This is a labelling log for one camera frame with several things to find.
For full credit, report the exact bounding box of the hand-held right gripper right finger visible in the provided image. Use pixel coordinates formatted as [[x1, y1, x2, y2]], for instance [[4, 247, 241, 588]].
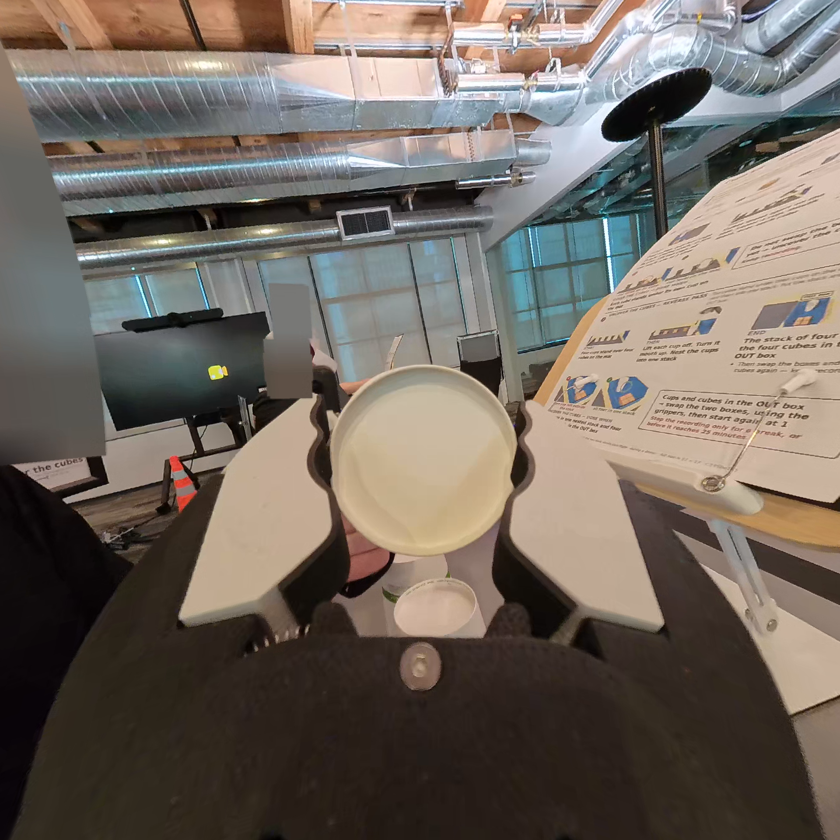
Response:
[[492, 400, 666, 645]]

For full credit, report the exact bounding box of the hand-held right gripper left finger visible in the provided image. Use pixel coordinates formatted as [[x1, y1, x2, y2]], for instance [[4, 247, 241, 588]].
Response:
[[176, 395, 352, 641]]

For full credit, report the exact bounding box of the white paper cup green stripe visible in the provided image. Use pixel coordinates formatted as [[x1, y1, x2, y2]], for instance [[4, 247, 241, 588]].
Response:
[[382, 554, 480, 639], [328, 364, 516, 559]]

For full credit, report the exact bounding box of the black desk mat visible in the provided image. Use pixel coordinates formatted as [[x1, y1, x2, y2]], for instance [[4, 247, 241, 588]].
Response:
[[630, 489, 840, 592]]

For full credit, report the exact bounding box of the grey desk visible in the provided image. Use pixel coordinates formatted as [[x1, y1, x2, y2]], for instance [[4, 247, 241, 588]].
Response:
[[656, 512, 840, 840]]

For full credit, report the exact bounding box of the person's left hand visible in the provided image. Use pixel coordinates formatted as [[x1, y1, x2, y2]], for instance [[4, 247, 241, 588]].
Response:
[[340, 515, 396, 585]]

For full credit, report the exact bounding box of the orange traffic cone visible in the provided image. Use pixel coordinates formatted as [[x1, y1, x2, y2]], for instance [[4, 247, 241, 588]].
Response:
[[169, 455, 199, 514]]

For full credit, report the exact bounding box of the television floor stand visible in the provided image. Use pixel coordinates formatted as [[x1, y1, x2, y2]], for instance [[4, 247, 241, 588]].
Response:
[[157, 394, 253, 514]]

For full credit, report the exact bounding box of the black television screen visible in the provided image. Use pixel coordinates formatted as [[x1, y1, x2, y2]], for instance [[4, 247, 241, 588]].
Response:
[[94, 311, 271, 432]]

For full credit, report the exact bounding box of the black upright panel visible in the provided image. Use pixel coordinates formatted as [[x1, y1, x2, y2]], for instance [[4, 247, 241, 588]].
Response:
[[457, 331, 504, 403]]

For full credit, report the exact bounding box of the white printed sign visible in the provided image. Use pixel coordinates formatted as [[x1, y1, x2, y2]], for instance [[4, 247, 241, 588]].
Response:
[[12, 455, 107, 494]]

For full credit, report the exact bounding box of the wooden document stand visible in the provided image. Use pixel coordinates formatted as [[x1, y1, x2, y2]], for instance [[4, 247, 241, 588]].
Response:
[[533, 128, 840, 716]]

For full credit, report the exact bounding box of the person's black top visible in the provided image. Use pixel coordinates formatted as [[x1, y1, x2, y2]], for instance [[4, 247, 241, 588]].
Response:
[[0, 462, 135, 840]]

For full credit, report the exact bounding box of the printed instruction sheet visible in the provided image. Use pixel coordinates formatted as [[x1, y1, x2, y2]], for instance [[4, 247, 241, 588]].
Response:
[[554, 131, 840, 503]]

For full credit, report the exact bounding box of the ceiling vent grille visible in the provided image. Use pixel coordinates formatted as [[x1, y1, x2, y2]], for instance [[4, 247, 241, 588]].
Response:
[[336, 206, 395, 240]]

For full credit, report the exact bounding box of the black floor lamp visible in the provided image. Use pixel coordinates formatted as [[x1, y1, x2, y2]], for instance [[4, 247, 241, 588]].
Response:
[[600, 66, 714, 227]]

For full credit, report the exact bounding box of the black conference camera bar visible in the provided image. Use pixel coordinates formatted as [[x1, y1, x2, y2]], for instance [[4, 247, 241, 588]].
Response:
[[122, 307, 224, 333]]

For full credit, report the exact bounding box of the silver ventilation duct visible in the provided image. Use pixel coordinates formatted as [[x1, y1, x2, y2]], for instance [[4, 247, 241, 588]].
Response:
[[49, 130, 552, 201], [584, 0, 840, 99], [75, 205, 494, 270], [7, 49, 592, 142]]

